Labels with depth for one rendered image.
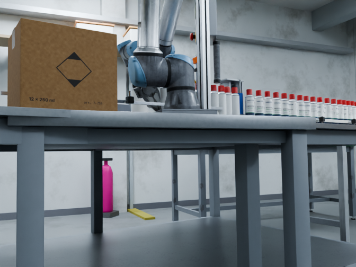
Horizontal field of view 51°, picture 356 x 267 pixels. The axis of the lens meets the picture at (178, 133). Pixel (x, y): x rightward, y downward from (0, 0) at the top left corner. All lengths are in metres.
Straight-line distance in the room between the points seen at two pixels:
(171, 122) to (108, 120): 0.17
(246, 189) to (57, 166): 3.66
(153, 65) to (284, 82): 4.89
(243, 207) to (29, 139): 0.73
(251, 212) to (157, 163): 3.78
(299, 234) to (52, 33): 0.98
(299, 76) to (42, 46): 5.52
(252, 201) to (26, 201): 0.72
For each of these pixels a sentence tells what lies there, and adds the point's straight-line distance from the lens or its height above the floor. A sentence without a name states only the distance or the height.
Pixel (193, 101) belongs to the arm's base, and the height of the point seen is 0.92.
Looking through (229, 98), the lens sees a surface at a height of 1.02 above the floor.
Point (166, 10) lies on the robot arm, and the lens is 1.62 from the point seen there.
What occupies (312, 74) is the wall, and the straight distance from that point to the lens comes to 6.61.
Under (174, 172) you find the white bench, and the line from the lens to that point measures 3.81.
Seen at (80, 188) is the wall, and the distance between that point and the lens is 4.79.
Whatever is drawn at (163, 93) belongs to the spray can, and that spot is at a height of 1.01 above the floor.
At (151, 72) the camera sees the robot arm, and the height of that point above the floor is 1.03.
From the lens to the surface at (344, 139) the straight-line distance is 1.74.
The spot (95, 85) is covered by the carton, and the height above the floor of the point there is 0.94.
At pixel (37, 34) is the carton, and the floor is 1.08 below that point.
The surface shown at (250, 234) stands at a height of 0.45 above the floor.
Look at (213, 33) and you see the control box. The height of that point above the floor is 1.30.
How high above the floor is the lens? 0.72
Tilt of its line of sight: 3 degrees up
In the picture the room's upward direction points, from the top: 1 degrees counter-clockwise
